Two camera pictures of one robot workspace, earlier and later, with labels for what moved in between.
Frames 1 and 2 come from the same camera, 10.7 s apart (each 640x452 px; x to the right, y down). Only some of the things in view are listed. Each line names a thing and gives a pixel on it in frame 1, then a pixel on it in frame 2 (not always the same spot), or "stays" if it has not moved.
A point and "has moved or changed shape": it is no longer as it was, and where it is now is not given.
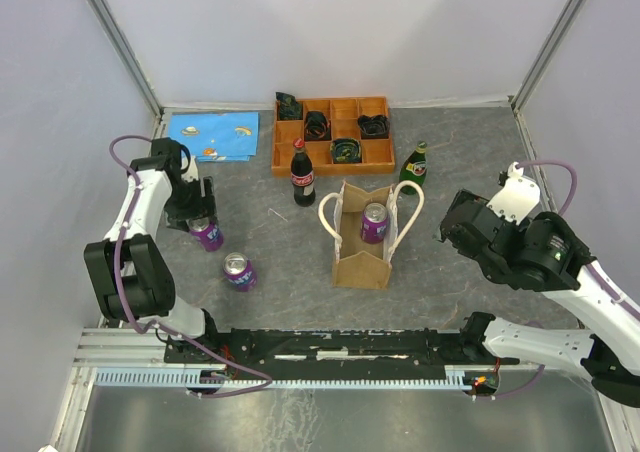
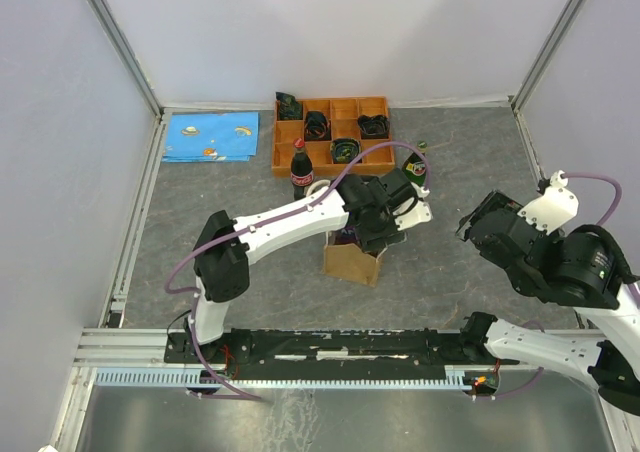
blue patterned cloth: (220, 136) stays
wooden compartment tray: (346, 135) stays
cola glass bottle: (302, 175) stays
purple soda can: (207, 233) has moved or changed shape
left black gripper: (204, 206) to (374, 241)
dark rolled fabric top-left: (289, 107) stays
